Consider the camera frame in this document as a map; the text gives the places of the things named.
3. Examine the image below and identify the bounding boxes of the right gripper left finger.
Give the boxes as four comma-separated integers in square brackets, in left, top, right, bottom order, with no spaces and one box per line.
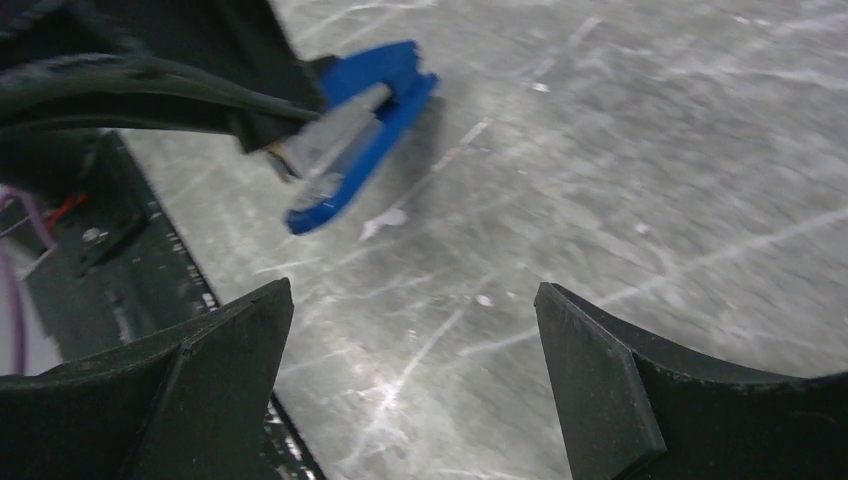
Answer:
[1,278,293,479]

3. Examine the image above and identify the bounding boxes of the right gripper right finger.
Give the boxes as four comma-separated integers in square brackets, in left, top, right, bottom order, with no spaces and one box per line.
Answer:
[534,282,847,479]

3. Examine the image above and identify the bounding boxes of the blue stapler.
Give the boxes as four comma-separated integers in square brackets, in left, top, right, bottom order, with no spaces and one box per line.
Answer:
[267,40,439,235]

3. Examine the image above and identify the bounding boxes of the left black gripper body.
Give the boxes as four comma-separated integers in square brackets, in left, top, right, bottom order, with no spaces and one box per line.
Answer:
[1,1,327,191]

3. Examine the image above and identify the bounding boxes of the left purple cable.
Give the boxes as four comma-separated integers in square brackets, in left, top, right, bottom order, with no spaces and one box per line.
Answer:
[0,188,58,378]

